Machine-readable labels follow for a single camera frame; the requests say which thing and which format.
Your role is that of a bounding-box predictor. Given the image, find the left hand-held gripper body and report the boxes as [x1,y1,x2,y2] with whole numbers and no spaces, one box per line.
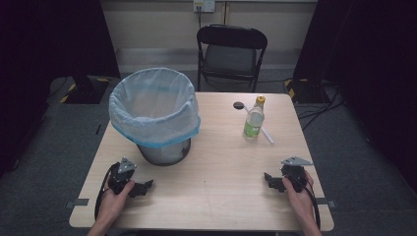
[107,156,137,196]

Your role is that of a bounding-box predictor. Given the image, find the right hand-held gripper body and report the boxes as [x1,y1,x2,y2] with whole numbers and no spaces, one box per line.
[280,156,314,193]

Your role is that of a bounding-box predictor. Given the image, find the grey metal trash bin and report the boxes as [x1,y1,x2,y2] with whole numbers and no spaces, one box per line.
[137,137,192,167]

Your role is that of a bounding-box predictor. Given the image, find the white straw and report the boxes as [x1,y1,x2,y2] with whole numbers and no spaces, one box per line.
[243,103,275,146]

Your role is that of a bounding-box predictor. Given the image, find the clear bottle with yellow cap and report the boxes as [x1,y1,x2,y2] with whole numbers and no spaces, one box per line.
[242,94,267,142]

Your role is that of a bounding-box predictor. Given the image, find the pale blue bin liner bag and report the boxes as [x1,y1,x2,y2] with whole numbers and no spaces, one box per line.
[108,67,202,149]

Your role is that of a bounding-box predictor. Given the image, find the person's right hand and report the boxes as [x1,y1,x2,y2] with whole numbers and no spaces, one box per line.
[282,170,318,219]

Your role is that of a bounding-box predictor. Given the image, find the person's left hand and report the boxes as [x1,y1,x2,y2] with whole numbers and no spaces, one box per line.
[96,181,136,227]

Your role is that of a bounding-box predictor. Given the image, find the black stand base striped tape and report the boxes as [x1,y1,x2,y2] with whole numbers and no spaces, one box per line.
[283,77,326,104]
[59,74,112,105]

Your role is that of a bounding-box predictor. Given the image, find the black folding chair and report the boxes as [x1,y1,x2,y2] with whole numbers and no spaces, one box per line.
[196,24,268,93]

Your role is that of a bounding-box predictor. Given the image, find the black curtain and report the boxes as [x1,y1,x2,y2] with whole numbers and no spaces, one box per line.
[0,0,121,180]
[292,0,417,195]

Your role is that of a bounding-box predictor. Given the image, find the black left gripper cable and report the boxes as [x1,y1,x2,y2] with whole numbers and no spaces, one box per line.
[93,162,120,221]

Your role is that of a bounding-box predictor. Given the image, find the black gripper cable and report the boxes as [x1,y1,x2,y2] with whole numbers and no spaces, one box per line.
[93,162,120,221]
[303,179,322,230]

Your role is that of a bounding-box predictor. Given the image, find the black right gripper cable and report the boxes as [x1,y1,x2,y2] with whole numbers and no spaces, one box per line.
[303,179,322,230]

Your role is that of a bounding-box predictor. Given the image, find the grey table edge bracket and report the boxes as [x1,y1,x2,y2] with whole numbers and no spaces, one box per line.
[316,197,338,209]
[64,198,90,210]

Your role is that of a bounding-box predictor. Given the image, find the black floor cables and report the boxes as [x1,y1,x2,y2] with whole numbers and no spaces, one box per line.
[296,80,345,132]

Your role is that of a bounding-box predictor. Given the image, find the white wall outlet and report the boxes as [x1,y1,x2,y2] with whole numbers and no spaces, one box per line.
[193,0,216,14]

